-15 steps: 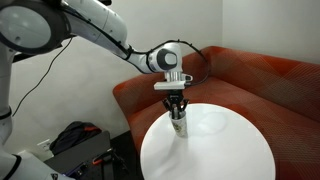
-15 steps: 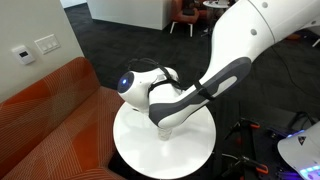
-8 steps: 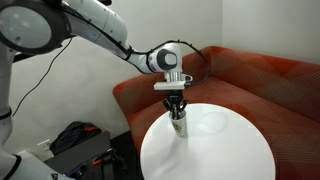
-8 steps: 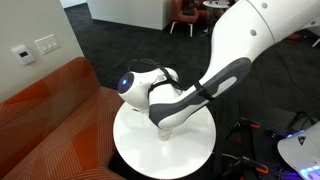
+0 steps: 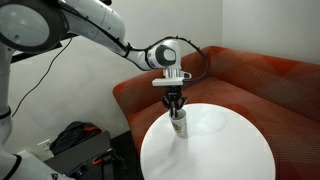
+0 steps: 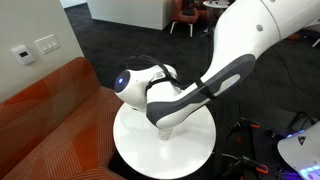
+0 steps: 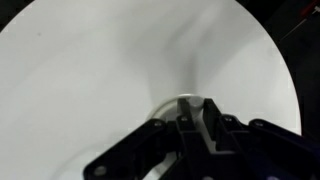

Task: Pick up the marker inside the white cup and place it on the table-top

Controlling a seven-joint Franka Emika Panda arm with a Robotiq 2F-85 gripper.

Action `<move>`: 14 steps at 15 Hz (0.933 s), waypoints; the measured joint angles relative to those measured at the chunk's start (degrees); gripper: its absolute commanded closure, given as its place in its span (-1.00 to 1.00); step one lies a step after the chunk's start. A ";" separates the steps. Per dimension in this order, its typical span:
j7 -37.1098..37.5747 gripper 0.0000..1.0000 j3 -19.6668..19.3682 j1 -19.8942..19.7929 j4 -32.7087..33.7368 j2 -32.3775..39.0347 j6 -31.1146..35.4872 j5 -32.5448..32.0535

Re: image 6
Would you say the black device with blue light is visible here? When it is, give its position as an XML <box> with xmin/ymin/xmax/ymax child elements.
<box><xmin>266</xmin><ymin>125</ymin><xmax>306</xmax><ymax>139</ymax></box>

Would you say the white wall thermostat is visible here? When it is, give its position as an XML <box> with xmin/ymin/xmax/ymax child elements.
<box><xmin>11</xmin><ymin>44</ymin><xmax>36</xmax><ymax>66</ymax></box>

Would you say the thin black floor cable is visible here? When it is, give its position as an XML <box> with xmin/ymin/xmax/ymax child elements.
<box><xmin>271</xmin><ymin>44</ymin><xmax>320</xmax><ymax>101</ymax></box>

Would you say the white counter partition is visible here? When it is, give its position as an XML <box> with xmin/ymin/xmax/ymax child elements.
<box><xmin>86</xmin><ymin>0</ymin><xmax>174</xmax><ymax>31</ymax></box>

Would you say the black cable loop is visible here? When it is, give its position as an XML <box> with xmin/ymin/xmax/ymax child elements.
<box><xmin>286</xmin><ymin>111</ymin><xmax>318</xmax><ymax>131</ymax></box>

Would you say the black clamp with orange handle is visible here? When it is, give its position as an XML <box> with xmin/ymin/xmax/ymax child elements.
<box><xmin>224</xmin><ymin>116</ymin><xmax>261</xmax><ymax>141</ymax></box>
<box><xmin>221</xmin><ymin>153</ymin><xmax>269</xmax><ymax>178</ymax></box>

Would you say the black cable along robot arm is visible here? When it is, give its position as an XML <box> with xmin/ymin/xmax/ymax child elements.
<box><xmin>125</xmin><ymin>54</ymin><xmax>218</xmax><ymax>100</ymax></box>

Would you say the round white table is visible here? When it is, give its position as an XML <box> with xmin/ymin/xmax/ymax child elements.
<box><xmin>112</xmin><ymin>101</ymin><xmax>217</xmax><ymax>180</ymax></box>

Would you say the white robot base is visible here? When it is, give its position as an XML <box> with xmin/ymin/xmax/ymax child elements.
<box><xmin>277</xmin><ymin>121</ymin><xmax>320</xmax><ymax>180</ymax></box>

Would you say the orange fabric sofa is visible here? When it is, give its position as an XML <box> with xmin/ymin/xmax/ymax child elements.
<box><xmin>0</xmin><ymin>56</ymin><xmax>132</xmax><ymax>180</ymax></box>

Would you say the orange chair with white legs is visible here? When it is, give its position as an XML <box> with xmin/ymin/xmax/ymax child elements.
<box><xmin>169</xmin><ymin>0</ymin><xmax>208</xmax><ymax>38</ymax></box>

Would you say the small round background table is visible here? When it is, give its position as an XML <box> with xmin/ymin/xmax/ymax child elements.
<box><xmin>202</xmin><ymin>0</ymin><xmax>231</xmax><ymax>9</ymax></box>

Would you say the white light switch plate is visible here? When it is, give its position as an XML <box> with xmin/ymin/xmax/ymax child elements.
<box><xmin>34</xmin><ymin>33</ymin><xmax>62</xmax><ymax>55</ymax></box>

